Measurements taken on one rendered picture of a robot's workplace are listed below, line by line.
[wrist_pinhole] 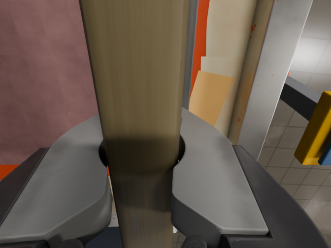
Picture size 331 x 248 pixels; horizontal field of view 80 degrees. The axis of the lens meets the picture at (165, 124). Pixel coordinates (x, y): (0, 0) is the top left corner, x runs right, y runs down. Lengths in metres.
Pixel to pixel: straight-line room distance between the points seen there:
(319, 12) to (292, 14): 1.24
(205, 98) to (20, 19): 0.23
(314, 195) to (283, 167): 0.57
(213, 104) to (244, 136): 0.06
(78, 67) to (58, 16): 0.05
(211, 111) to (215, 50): 0.08
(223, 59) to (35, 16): 0.21
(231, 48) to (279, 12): 0.06
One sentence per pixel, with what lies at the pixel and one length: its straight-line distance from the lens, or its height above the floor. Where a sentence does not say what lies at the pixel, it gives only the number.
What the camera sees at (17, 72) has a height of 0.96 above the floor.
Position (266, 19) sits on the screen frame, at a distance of 0.24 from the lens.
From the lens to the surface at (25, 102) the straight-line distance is 0.32.
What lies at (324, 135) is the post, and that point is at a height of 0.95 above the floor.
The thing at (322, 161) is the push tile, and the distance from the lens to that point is 0.42.
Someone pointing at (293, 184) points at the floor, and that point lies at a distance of 2.21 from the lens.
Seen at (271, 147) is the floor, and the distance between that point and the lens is 1.78.
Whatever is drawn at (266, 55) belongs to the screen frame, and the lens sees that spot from 0.24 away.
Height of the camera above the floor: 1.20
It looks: 58 degrees down
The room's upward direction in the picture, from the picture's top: 176 degrees clockwise
